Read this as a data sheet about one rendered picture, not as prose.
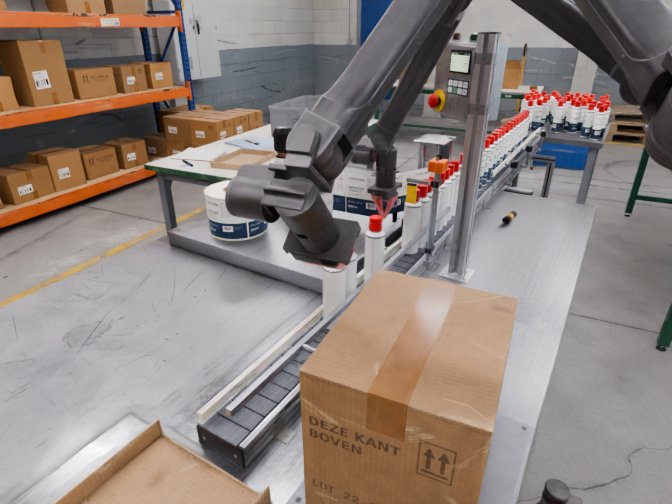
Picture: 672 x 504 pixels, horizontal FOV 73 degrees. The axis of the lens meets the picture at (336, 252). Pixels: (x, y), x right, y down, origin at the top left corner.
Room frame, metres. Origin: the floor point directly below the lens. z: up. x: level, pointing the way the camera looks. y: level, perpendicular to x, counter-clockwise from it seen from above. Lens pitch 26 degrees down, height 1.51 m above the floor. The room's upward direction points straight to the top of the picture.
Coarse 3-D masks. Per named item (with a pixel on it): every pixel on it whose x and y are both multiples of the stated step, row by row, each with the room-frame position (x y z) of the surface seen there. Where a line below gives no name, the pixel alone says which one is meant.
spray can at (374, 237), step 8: (376, 216) 1.06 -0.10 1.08; (376, 224) 1.04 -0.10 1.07; (368, 232) 1.05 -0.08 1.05; (376, 232) 1.04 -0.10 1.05; (384, 232) 1.06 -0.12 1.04; (368, 240) 1.04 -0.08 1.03; (376, 240) 1.03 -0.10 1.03; (384, 240) 1.05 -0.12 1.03; (368, 248) 1.04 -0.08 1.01; (376, 248) 1.03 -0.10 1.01; (384, 248) 1.05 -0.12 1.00; (368, 256) 1.04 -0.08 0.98; (376, 256) 1.03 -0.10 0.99; (368, 264) 1.04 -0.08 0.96; (376, 264) 1.03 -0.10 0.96; (368, 272) 1.04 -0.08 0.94
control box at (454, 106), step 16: (448, 48) 1.32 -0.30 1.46; (464, 48) 1.26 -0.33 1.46; (448, 64) 1.31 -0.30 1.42; (496, 64) 1.24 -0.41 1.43; (496, 80) 1.25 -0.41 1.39; (448, 96) 1.30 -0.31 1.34; (496, 96) 1.25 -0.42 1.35; (448, 112) 1.29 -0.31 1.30; (464, 112) 1.23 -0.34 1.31; (496, 112) 1.25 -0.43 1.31
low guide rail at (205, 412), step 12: (384, 252) 1.20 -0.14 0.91; (360, 276) 1.06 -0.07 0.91; (300, 324) 0.84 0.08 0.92; (312, 324) 0.86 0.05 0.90; (288, 336) 0.79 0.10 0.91; (276, 348) 0.75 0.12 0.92; (264, 360) 0.72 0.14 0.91; (252, 372) 0.69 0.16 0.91; (240, 384) 0.66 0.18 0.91; (216, 396) 0.62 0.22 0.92; (228, 396) 0.63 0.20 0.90; (204, 408) 0.59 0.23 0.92; (216, 408) 0.60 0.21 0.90; (204, 420) 0.58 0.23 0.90
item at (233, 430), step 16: (480, 192) 1.84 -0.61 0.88; (448, 224) 1.49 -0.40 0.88; (416, 256) 1.24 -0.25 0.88; (400, 272) 1.14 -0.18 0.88; (320, 320) 0.90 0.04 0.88; (304, 336) 0.84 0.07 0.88; (320, 336) 0.84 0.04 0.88; (304, 352) 0.78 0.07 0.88; (288, 368) 0.73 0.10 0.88; (272, 384) 0.69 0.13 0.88; (288, 384) 0.69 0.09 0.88; (256, 400) 0.64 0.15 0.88; (272, 400) 0.64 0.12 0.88; (224, 416) 0.60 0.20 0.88; (240, 416) 0.60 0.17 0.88; (256, 416) 0.60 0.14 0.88; (224, 432) 0.57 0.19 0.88; (240, 432) 0.57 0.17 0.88
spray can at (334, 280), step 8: (328, 272) 0.86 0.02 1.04; (336, 272) 0.86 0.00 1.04; (344, 272) 0.87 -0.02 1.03; (328, 280) 0.86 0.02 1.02; (336, 280) 0.86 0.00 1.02; (344, 280) 0.87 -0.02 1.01; (328, 288) 0.86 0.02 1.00; (336, 288) 0.86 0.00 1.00; (344, 288) 0.87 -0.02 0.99; (328, 296) 0.86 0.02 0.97; (336, 296) 0.86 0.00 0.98; (344, 296) 0.87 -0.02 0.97; (328, 304) 0.86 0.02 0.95; (336, 304) 0.86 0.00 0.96; (328, 312) 0.86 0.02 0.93; (336, 320) 0.86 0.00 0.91; (328, 328) 0.86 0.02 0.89
